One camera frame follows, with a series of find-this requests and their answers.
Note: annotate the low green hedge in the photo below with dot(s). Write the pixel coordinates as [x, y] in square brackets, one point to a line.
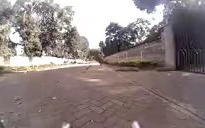
[136, 62]

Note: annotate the red brick path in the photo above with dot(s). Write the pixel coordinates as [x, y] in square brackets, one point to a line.
[73, 96]

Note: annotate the robot's own part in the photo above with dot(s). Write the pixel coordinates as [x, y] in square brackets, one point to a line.
[66, 125]
[135, 124]

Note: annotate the row of trees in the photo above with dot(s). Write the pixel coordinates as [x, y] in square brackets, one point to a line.
[33, 30]

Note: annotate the roadside verge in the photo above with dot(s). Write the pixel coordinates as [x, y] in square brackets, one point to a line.
[23, 68]

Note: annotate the grey paved driveway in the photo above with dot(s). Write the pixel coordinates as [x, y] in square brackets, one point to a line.
[185, 90]

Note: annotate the black metal gate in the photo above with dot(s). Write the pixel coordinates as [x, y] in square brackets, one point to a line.
[194, 50]

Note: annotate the trees behind stone wall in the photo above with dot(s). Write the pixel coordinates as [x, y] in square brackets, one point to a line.
[123, 38]

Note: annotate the grey stone wall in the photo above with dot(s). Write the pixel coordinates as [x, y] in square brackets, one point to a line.
[146, 51]

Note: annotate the white wall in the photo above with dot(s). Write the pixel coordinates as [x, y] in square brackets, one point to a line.
[40, 61]

